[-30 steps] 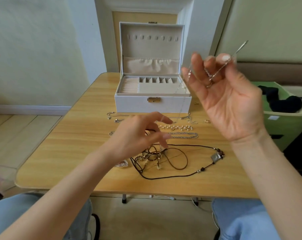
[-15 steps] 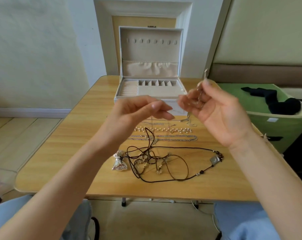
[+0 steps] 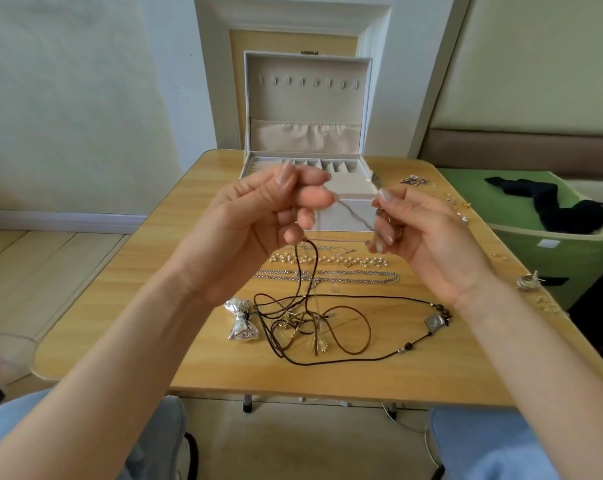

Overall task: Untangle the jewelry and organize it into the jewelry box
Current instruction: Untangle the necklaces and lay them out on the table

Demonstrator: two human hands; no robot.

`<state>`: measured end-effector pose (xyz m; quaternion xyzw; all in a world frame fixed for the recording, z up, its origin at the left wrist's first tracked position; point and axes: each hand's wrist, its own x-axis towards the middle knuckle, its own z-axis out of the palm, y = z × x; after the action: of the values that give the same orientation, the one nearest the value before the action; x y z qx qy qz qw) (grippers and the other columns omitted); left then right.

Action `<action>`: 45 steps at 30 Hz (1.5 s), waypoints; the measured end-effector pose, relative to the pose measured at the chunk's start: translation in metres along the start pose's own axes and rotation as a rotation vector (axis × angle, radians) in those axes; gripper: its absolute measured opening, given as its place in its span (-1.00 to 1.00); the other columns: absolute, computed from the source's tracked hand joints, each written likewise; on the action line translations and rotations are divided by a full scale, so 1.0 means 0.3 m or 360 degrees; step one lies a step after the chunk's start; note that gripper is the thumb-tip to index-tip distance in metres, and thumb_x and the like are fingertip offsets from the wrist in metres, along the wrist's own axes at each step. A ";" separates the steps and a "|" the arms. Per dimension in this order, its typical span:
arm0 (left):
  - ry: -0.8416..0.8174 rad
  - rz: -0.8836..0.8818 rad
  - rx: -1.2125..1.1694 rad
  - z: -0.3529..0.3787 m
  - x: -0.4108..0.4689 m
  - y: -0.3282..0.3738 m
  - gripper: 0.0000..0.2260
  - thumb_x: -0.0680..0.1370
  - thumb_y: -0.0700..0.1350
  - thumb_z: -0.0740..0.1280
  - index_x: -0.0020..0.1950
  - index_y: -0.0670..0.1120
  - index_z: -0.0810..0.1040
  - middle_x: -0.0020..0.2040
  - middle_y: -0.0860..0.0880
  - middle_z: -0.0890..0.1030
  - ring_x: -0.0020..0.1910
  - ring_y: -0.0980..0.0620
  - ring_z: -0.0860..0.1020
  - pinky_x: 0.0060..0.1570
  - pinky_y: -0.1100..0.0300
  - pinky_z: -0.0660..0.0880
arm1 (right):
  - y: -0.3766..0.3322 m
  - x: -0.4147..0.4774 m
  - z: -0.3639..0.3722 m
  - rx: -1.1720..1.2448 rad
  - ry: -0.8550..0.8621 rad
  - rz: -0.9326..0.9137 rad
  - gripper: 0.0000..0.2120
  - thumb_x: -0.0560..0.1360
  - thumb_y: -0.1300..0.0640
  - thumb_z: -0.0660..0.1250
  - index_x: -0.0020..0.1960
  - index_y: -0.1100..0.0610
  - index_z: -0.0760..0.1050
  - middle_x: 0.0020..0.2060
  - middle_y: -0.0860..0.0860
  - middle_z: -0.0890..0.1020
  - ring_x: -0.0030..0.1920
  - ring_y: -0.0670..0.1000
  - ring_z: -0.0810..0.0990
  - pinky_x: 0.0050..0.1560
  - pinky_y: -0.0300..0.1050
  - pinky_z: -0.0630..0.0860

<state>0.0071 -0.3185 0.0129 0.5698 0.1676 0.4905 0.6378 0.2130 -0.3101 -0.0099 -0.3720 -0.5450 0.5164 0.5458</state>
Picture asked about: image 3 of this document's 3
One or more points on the person's left hand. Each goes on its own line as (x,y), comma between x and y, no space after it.
(241,235)

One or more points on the person's right hand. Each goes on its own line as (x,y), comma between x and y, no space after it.
(431,245)

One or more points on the small earrings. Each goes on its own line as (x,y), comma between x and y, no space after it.
(413,180)

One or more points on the white jewelry box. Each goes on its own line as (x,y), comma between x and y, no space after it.
(307,95)

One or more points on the person's left forearm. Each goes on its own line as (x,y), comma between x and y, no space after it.
(92,395)

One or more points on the person's right forearm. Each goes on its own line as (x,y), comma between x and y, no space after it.
(546,390)

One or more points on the black cloth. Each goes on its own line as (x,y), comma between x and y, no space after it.
(566,213)

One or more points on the beige padded wall panel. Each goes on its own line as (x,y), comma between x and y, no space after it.
(536,70)

